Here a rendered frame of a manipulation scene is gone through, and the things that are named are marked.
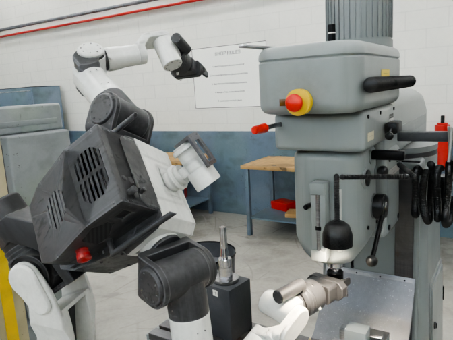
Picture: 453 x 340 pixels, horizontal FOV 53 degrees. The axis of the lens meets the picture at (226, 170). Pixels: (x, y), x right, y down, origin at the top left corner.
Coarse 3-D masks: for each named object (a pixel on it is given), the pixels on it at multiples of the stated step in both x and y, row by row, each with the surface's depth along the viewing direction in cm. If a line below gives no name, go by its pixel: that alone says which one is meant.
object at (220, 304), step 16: (208, 288) 153; (224, 288) 150; (240, 288) 152; (208, 304) 155; (224, 304) 150; (240, 304) 153; (224, 320) 151; (240, 320) 154; (224, 336) 152; (240, 336) 155
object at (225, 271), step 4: (220, 264) 153; (224, 264) 152; (228, 264) 153; (220, 268) 153; (224, 268) 153; (228, 268) 153; (220, 272) 154; (224, 272) 153; (228, 272) 153; (232, 272) 155; (220, 276) 154; (224, 276) 153; (228, 276) 153; (232, 276) 155
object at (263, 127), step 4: (260, 124) 108; (264, 124) 109; (272, 124) 113; (276, 124) 115; (280, 124) 116; (252, 128) 106; (256, 128) 105; (260, 128) 106; (264, 128) 108; (268, 128) 109; (252, 132) 106; (256, 132) 106; (260, 132) 107; (264, 132) 109
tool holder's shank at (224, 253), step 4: (220, 228) 151; (224, 228) 151; (220, 232) 152; (224, 232) 152; (220, 236) 152; (224, 236) 152; (220, 240) 152; (224, 240) 152; (220, 244) 153; (224, 244) 152; (220, 248) 153; (224, 248) 153; (220, 252) 153; (224, 252) 153; (228, 252) 154; (224, 256) 153
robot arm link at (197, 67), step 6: (192, 60) 160; (186, 66) 155; (192, 66) 159; (198, 66) 163; (174, 72) 156; (180, 72) 156; (186, 72) 161; (192, 72) 161; (198, 72) 162; (180, 78) 166
